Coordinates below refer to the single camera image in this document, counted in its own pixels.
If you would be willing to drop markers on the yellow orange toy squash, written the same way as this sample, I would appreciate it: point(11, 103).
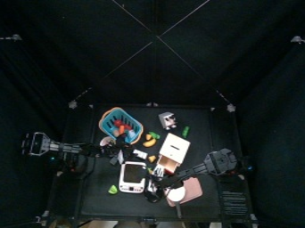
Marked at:
point(150, 143)

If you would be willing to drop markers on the red toy food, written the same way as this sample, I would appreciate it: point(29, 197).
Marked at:
point(118, 123)

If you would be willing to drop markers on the green toy wedge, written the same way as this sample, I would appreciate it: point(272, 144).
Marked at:
point(113, 190)

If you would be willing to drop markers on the pink cutting board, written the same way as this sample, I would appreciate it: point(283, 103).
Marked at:
point(190, 190)

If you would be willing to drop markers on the small white block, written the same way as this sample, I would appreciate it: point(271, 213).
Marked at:
point(140, 154)

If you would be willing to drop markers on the wooden box with drawer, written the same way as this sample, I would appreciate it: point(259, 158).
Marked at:
point(174, 148)

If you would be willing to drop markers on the pale blue toy item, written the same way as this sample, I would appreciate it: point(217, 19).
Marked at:
point(130, 135)

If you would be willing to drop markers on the white round ladle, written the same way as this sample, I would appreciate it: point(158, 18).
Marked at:
point(176, 194)

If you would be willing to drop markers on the grey white toy cube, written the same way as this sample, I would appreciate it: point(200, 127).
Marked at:
point(168, 120)

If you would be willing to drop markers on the white striped toy item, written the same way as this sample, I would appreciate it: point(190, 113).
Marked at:
point(158, 171)

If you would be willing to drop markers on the small green toy vegetable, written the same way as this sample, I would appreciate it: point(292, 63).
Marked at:
point(154, 135)

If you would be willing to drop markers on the white pink small bowl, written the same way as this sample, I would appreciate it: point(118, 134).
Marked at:
point(106, 141)

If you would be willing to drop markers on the white toy microwave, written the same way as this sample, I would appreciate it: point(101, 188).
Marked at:
point(133, 177)

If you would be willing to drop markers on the orange toy carrot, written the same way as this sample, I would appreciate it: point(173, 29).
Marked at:
point(122, 129)

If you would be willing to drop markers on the grey frame corner bracket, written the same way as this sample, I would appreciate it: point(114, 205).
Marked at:
point(14, 37)
point(152, 104)
point(298, 39)
point(73, 104)
point(231, 107)

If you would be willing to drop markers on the orange toy slice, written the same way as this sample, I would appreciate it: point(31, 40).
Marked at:
point(152, 158)

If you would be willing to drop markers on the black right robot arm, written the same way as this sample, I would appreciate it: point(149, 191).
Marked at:
point(216, 162)

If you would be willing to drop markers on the green toy pepper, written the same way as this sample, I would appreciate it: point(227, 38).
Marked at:
point(185, 131)

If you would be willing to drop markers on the teal basket with orange rim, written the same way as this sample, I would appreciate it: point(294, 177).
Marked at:
point(121, 124)

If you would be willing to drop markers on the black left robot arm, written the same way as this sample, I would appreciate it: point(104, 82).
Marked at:
point(47, 145)

